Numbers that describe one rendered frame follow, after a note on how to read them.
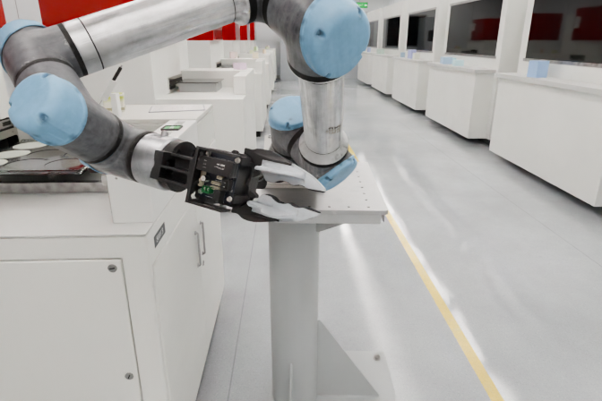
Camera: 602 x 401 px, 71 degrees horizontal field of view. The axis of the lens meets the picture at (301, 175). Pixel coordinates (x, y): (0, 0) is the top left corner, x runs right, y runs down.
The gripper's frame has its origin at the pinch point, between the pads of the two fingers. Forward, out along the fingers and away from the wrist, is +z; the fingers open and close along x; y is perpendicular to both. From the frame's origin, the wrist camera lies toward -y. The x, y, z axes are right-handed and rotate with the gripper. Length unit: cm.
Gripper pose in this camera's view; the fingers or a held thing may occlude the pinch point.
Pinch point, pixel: (314, 200)
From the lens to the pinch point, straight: 52.7
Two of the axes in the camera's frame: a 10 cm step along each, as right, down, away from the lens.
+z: 9.1, 2.2, -3.5
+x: 2.2, -9.7, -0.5
